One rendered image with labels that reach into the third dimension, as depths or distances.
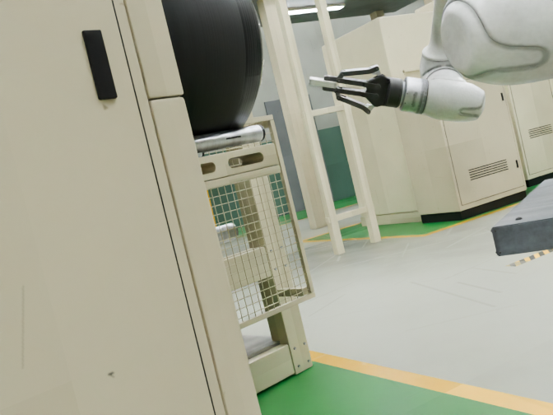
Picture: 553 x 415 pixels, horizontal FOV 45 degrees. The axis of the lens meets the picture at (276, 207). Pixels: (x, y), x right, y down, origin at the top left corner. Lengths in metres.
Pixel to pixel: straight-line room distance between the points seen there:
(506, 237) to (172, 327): 0.44
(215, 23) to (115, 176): 0.93
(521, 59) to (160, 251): 0.53
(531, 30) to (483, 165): 5.38
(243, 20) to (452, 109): 0.56
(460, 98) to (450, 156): 4.30
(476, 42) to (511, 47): 0.04
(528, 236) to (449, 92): 0.87
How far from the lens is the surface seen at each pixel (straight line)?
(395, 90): 1.72
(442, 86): 1.73
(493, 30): 0.93
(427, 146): 6.16
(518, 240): 0.91
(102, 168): 0.72
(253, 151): 1.71
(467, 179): 6.12
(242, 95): 1.68
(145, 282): 0.73
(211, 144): 1.66
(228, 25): 1.63
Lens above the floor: 0.78
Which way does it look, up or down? 3 degrees down
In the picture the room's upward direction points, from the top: 14 degrees counter-clockwise
